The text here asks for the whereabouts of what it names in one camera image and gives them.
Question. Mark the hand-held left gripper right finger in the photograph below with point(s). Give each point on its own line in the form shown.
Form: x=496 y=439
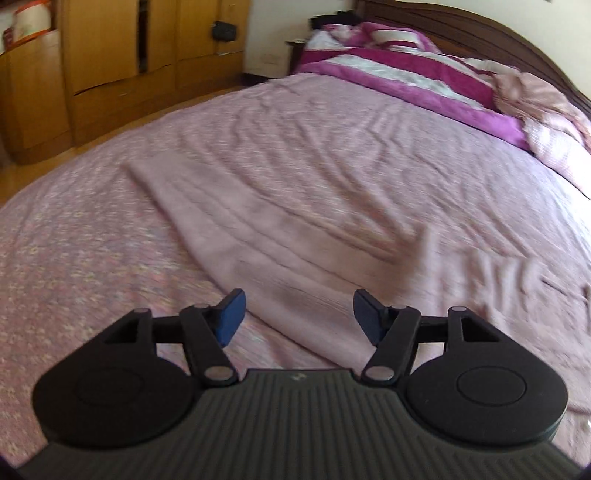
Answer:
x=365 y=314

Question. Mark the dark wooden nightstand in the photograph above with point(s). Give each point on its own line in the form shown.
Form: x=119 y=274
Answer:
x=295 y=55

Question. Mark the dark wooden headboard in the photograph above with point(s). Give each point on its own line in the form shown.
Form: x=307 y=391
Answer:
x=485 y=27

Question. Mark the small black pouch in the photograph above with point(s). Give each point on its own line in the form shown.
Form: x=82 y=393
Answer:
x=224 y=31

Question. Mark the bed with pink floral sheet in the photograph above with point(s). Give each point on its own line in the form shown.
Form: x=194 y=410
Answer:
x=69 y=254

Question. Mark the pink knitted sweater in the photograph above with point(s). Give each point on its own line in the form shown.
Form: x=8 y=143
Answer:
x=277 y=258

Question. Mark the purple and white striped quilt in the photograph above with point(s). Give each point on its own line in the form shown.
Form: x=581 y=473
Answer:
x=415 y=69

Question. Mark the wooden wardrobe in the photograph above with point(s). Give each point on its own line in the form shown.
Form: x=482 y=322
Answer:
x=106 y=46

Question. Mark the pink checked blanket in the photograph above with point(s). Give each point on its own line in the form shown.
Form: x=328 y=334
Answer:
x=547 y=124

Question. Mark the dark clothes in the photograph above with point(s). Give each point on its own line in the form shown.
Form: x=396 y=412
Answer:
x=330 y=21

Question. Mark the white and orange bag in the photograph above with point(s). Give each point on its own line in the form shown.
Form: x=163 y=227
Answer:
x=27 y=23

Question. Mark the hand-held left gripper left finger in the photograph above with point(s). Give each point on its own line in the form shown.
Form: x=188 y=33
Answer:
x=231 y=314

